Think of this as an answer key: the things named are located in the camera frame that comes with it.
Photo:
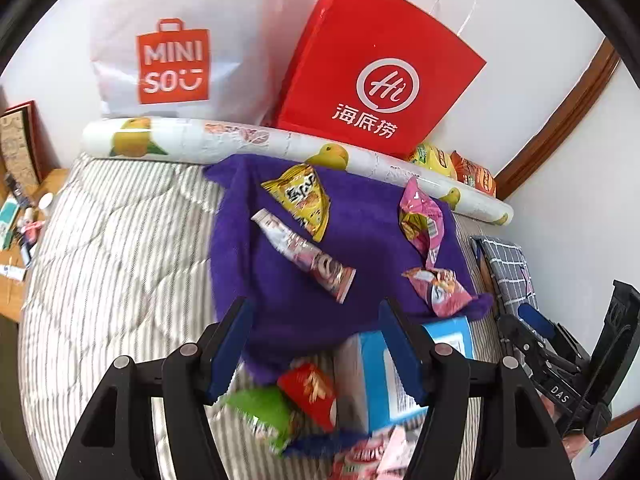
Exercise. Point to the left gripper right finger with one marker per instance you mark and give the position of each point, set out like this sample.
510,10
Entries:
516,438

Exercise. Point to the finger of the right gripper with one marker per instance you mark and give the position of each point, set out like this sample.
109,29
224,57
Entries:
537,322
518,340

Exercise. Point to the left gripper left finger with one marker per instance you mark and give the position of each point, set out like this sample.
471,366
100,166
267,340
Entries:
114,438

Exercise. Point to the pink orange snack packet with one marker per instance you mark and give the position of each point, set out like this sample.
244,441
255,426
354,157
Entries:
439,289

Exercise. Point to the white red lychee candy bag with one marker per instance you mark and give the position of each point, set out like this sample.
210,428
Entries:
385,455

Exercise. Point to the pink yellow snack packet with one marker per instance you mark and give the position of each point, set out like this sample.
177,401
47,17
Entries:
422,222

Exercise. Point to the green snack packet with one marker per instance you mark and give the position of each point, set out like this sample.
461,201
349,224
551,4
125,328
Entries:
268,415

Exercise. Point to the blue tissue pack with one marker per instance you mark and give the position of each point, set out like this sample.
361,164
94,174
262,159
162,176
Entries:
370,395

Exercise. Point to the long white red snack packet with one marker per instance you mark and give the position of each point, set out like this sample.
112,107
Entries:
328,272

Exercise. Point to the dark blue snack packet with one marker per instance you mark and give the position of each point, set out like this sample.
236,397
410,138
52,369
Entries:
324,445

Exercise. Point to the right hand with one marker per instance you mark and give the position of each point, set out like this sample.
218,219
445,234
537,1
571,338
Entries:
573,443

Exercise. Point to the grey checked folded cloth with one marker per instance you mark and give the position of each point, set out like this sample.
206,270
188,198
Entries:
508,272

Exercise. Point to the orange chips bag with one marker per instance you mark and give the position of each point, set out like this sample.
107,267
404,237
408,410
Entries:
474,175

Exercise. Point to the striped quilted bed cover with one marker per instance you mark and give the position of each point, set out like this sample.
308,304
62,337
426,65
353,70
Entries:
123,267

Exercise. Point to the yellow chips bag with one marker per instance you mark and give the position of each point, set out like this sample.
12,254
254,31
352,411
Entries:
429,157

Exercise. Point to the purple towel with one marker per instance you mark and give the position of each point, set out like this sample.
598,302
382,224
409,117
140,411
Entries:
313,303

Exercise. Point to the red Haidilao paper bag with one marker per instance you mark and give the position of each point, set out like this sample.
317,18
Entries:
379,74

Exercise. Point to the brown framed picture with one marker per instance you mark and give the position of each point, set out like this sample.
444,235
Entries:
20,147

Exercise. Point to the lemon print paper roll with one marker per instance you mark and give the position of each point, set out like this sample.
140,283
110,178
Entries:
205,142

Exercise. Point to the white Miniso plastic bag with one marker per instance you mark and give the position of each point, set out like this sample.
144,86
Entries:
205,59

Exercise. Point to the brown wooden door frame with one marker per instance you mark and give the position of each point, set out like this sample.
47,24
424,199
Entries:
561,123

